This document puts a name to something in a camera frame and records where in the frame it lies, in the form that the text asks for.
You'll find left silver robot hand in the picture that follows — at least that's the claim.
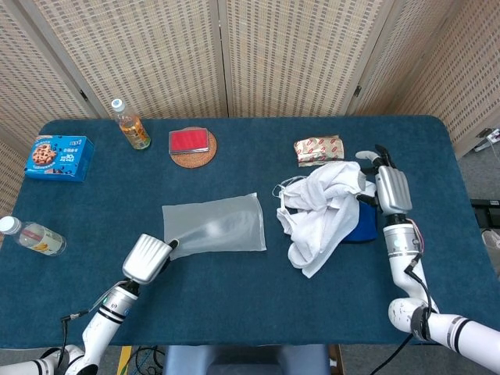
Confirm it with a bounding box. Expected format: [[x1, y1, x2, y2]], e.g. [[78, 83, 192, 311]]
[[122, 233, 180, 285]]

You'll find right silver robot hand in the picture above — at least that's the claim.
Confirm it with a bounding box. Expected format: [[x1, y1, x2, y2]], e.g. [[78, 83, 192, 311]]
[[354, 144, 414, 216]]

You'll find white cloth garment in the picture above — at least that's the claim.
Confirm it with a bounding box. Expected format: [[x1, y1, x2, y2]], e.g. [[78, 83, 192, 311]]
[[272, 160, 368, 279]]

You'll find translucent white plastic bag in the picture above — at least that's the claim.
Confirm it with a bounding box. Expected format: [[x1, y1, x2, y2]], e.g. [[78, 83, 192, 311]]
[[162, 191, 268, 262]]

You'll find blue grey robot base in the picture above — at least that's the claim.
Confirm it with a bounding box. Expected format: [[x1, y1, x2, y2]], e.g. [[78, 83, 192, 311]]
[[162, 344, 333, 375]]

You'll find blue folded towel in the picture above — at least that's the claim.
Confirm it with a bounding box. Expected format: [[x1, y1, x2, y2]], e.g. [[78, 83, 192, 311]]
[[341, 197, 379, 244]]

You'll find foil wrapped burger packet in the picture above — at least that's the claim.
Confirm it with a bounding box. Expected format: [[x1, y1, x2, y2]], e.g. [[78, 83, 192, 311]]
[[293, 134, 345, 168]]

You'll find black floor device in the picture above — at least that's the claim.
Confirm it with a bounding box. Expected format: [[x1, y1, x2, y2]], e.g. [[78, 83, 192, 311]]
[[470, 198, 500, 227]]

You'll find dark blue table cover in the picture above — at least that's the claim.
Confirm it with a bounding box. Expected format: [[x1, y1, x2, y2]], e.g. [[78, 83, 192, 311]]
[[0, 115, 500, 348]]

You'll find round cork coaster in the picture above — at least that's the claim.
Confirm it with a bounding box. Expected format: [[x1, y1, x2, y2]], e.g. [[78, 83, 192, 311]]
[[170, 127, 218, 170]]

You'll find white crumpled floor item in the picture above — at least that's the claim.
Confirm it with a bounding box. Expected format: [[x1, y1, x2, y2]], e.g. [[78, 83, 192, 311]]
[[482, 229, 500, 251]]

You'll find clear water bottle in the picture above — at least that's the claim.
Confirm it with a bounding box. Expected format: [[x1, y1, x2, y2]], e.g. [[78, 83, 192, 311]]
[[0, 216, 67, 257]]

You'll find white power strip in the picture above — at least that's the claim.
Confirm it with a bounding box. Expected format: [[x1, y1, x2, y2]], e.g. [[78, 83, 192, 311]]
[[474, 127, 500, 153]]

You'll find red card case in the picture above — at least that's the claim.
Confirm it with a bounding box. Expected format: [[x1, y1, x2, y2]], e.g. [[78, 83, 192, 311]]
[[168, 127, 211, 155]]

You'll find orange drink bottle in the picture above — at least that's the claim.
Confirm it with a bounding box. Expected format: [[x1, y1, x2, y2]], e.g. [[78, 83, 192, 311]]
[[110, 98, 152, 151]]

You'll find blue cookie box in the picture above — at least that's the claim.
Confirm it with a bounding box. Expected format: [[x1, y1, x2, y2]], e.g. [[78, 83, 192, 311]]
[[23, 134, 95, 184]]

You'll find woven folding screen panel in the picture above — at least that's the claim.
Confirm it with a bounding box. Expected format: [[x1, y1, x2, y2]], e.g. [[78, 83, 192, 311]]
[[217, 0, 395, 118], [19, 0, 230, 120], [0, 0, 106, 243], [347, 0, 500, 157]]

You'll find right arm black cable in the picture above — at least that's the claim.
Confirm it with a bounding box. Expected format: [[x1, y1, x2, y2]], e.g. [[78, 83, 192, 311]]
[[366, 259, 441, 375]]

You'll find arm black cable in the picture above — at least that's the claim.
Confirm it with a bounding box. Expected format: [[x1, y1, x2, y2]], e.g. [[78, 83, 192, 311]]
[[58, 310, 91, 370], [366, 259, 441, 375]]

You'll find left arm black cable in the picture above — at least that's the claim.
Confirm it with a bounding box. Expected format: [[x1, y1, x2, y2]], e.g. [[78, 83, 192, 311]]
[[58, 310, 91, 370]]

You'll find floor cable bundle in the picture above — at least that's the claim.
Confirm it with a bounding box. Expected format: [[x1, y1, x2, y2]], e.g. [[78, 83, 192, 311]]
[[130, 345, 167, 375]]

